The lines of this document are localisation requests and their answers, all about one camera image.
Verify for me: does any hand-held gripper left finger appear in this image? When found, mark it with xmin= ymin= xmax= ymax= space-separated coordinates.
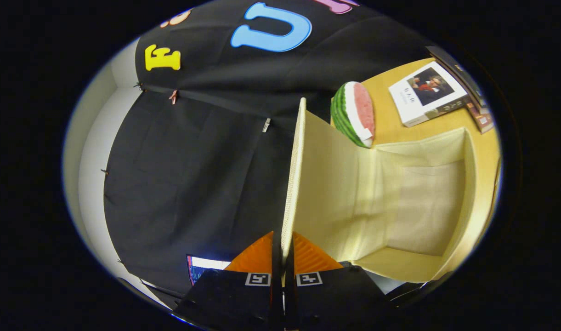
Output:
xmin=175 ymin=231 xmax=283 ymax=331

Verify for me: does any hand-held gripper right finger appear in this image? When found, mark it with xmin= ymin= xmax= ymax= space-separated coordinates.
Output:
xmin=284 ymin=231 xmax=391 ymax=331

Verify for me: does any beige fabric storage box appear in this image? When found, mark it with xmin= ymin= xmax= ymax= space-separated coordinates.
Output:
xmin=280 ymin=97 xmax=477 ymax=283

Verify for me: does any computer monitor screen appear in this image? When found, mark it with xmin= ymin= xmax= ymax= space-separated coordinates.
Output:
xmin=187 ymin=254 xmax=231 ymax=285

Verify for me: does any black backdrop cloth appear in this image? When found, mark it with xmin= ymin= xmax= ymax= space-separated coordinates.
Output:
xmin=103 ymin=0 xmax=435 ymax=295

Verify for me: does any watermelon slice plush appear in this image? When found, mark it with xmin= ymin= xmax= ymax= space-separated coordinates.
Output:
xmin=330 ymin=81 xmax=376 ymax=148

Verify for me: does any white portrait cover book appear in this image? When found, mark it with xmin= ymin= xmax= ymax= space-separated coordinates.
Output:
xmin=388 ymin=61 xmax=469 ymax=128

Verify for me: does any reddish cover book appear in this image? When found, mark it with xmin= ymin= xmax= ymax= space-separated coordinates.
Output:
xmin=465 ymin=102 xmax=495 ymax=134

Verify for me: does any black cover book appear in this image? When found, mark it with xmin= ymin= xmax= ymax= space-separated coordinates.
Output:
xmin=425 ymin=45 xmax=487 ymax=108

